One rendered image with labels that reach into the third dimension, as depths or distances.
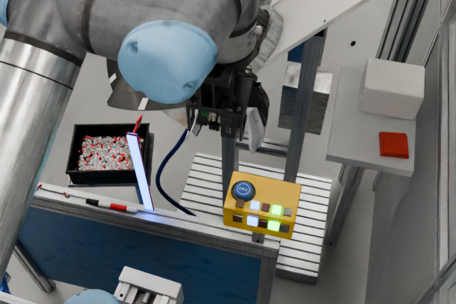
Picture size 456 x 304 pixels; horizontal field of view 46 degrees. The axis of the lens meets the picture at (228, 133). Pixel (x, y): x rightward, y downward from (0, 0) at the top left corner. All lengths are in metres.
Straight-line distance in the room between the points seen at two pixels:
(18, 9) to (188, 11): 0.16
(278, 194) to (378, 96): 0.52
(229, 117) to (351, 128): 0.99
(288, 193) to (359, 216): 1.27
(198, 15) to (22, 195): 0.23
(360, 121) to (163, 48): 1.24
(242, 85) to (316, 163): 1.92
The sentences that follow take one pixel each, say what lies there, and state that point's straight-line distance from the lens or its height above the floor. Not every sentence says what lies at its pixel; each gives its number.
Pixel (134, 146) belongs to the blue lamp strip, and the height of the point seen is 1.15.
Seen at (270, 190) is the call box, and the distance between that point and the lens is 1.22.
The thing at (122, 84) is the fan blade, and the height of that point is 1.15.
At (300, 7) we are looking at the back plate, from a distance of 1.46.
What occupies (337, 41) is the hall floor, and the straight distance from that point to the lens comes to 3.12.
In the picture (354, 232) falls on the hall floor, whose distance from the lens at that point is 2.42.
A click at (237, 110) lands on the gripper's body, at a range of 0.66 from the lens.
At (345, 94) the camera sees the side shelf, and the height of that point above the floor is 0.86.
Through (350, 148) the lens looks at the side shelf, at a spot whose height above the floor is 0.86.
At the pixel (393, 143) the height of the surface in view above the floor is 0.88.
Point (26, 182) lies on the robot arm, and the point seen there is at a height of 1.70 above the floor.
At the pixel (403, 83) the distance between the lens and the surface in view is 1.62.
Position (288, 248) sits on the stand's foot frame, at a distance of 2.27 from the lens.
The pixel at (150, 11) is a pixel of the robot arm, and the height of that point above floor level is 1.81.
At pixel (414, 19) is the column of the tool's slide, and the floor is 1.01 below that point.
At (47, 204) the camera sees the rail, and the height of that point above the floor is 0.82.
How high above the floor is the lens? 2.12
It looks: 53 degrees down
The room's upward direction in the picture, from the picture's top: straight up
